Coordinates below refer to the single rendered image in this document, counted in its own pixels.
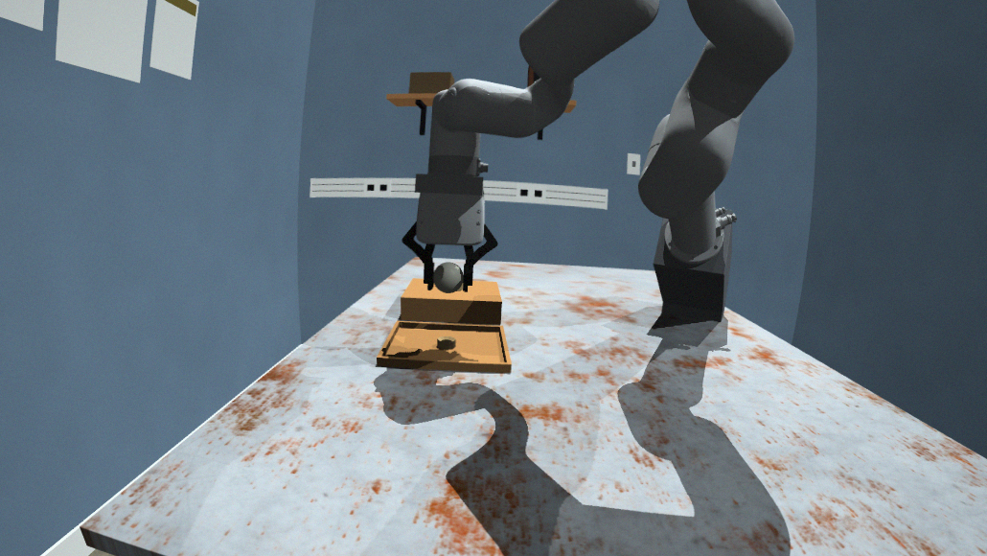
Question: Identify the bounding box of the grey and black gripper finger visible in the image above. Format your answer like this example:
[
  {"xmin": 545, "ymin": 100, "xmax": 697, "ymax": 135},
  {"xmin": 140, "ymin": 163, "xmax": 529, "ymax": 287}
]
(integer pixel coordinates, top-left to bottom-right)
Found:
[
  {"xmin": 402, "ymin": 222, "xmax": 435, "ymax": 290},
  {"xmin": 463, "ymin": 223, "xmax": 498, "ymax": 292}
]

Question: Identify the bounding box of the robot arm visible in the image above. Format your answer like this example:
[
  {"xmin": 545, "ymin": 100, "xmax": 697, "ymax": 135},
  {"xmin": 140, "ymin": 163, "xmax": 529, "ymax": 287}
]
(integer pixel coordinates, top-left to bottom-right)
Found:
[{"xmin": 415, "ymin": 0, "xmax": 794, "ymax": 264}]

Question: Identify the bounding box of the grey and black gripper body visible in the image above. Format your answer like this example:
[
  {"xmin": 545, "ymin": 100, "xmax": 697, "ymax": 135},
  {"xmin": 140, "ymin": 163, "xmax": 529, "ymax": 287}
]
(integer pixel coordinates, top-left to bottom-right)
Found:
[{"xmin": 416, "ymin": 187, "xmax": 485, "ymax": 245}]

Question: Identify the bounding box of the grey ball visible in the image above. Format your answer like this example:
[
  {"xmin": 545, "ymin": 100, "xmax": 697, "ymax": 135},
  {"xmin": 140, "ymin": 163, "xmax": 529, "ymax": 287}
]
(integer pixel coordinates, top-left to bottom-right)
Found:
[{"xmin": 433, "ymin": 263, "xmax": 464, "ymax": 293}]

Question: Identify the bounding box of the orange shallow tray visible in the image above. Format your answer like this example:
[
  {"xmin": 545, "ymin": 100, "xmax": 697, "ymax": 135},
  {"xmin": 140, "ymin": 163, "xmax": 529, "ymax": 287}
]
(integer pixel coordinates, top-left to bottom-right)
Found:
[{"xmin": 377, "ymin": 321, "xmax": 512, "ymax": 373}]

